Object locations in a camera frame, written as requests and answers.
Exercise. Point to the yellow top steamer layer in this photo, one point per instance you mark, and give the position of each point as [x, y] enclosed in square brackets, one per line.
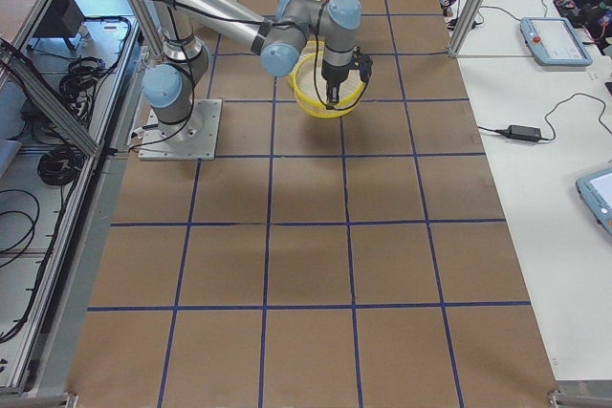
[310, 89]

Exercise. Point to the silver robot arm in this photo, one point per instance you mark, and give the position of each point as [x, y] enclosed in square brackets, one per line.
[279, 43]

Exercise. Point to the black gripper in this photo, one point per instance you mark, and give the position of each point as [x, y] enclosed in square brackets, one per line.
[333, 75]

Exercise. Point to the blue teach pendant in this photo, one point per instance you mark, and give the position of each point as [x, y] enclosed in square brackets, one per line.
[553, 42]
[595, 191]

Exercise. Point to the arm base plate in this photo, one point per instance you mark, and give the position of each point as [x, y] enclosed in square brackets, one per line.
[195, 139]

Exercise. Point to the black power adapter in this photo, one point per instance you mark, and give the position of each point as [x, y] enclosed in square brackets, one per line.
[521, 132]

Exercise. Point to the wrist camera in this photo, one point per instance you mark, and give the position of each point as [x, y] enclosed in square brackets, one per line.
[364, 65]

